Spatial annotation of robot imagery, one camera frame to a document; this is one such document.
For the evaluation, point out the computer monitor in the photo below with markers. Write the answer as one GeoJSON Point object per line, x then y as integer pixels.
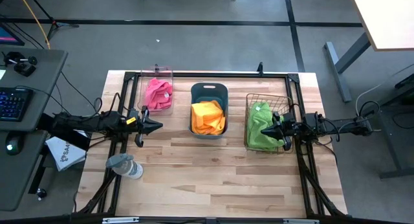
{"type": "Point", "coordinates": [8, 36]}

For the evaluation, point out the black computer mouse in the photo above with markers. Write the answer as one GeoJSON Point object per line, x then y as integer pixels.
{"type": "Point", "coordinates": [14, 143]}

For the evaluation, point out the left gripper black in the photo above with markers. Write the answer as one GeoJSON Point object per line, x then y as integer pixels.
{"type": "Point", "coordinates": [142, 125]}

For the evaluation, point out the white table top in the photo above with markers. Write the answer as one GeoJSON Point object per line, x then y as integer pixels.
{"type": "Point", "coordinates": [388, 17]}

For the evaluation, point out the black keyboard blue backlight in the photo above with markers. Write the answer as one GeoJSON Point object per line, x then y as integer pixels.
{"type": "Point", "coordinates": [13, 104]}

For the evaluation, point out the black frame clamp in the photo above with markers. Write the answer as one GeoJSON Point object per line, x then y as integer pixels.
{"type": "Point", "coordinates": [260, 68]}
{"type": "Point", "coordinates": [156, 68]}

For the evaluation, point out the clear plastic bin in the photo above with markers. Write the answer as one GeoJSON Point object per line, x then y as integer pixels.
{"type": "Point", "coordinates": [155, 72]}

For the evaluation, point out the silver metal bracket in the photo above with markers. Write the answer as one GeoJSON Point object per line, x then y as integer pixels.
{"type": "Point", "coordinates": [119, 220]}
{"type": "Point", "coordinates": [300, 221]}

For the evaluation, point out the black knob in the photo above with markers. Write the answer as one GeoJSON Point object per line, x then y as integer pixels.
{"type": "Point", "coordinates": [41, 193]}

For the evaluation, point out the teal plastic basket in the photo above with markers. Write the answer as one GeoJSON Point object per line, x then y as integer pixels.
{"type": "Point", "coordinates": [208, 91]}

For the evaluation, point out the black aluminium table frame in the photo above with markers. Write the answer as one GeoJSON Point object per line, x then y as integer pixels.
{"type": "Point", "coordinates": [210, 75]}

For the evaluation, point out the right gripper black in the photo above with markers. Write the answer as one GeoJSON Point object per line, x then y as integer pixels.
{"type": "Point", "coordinates": [286, 128]}

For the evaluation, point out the green microfiber towel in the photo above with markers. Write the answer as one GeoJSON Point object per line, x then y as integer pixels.
{"type": "Point", "coordinates": [258, 120]}
{"type": "Point", "coordinates": [258, 143]}

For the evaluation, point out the white paper sheet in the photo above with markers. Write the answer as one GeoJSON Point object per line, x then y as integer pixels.
{"type": "Point", "coordinates": [1, 74]}

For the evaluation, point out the large grey desk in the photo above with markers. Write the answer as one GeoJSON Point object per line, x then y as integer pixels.
{"type": "Point", "coordinates": [45, 75]}

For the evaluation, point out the black clamp gadget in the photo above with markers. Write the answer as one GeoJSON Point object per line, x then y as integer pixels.
{"type": "Point", "coordinates": [24, 68]}

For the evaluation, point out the narrow grey desk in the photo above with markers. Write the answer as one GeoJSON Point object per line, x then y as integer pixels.
{"type": "Point", "coordinates": [22, 185]}

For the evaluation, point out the dark grey desk frame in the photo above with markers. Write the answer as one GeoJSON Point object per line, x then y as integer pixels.
{"type": "Point", "coordinates": [390, 136]}

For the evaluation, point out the black tripod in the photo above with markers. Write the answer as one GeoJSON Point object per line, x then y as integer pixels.
{"type": "Point", "coordinates": [52, 25]}

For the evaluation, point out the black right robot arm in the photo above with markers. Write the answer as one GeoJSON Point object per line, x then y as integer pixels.
{"type": "Point", "coordinates": [336, 125]}

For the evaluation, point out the white printed bag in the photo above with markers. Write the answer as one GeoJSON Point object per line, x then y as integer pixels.
{"type": "Point", "coordinates": [64, 154]}

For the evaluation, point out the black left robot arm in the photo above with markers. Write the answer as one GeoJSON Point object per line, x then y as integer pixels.
{"type": "Point", "coordinates": [97, 122]}

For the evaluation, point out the grey table leg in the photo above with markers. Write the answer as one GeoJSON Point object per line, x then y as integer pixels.
{"type": "Point", "coordinates": [338, 72]}

